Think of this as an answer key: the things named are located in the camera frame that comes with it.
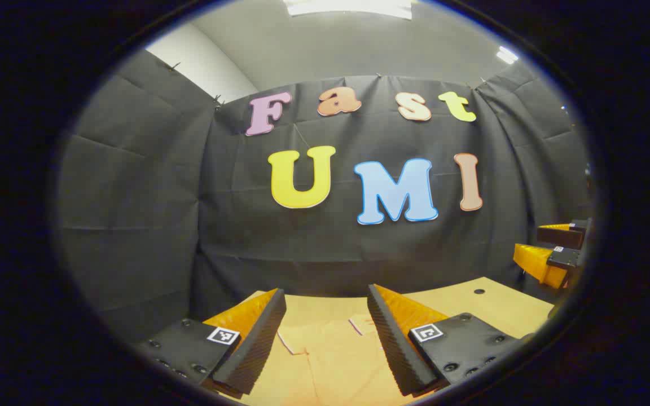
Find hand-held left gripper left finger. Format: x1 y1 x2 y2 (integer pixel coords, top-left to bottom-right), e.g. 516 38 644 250
133 288 287 400

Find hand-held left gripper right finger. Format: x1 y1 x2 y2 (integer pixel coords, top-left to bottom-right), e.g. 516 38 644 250
367 284 534 397

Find orange T-shirt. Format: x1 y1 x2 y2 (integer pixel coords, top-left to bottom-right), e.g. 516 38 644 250
243 315 410 406

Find black backdrop cloth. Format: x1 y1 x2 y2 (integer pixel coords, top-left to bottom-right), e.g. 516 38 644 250
57 50 594 345

